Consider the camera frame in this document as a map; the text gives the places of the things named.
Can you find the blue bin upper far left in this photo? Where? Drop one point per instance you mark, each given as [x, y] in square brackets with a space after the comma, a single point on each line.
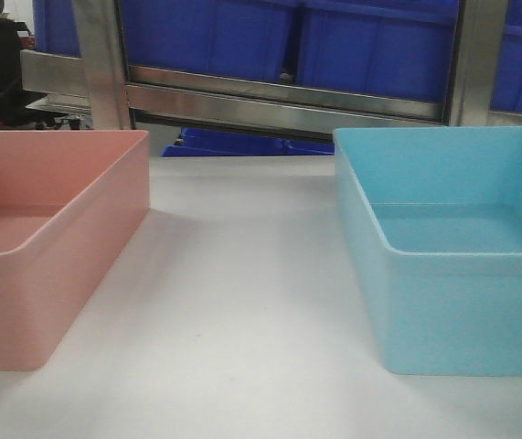
[55, 27]

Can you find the blue bin upper far right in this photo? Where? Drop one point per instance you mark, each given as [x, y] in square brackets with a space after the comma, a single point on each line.
[507, 92]

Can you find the blue bin upper middle-left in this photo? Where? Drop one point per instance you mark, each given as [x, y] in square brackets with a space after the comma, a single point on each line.
[236, 39]

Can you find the stainless steel shelf rack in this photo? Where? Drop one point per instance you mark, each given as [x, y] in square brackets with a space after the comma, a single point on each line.
[118, 95]

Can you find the blue bins behind table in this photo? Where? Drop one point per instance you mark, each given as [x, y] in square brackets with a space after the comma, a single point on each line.
[200, 142]

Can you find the light blue plastic box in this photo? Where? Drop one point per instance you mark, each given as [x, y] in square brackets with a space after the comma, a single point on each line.
[433, 222]

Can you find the pink plastic box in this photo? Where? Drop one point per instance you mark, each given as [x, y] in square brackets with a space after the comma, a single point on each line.
[69, 203]

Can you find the blue bin upper middle-right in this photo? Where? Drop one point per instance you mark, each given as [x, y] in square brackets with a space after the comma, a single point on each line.
[396, 49]

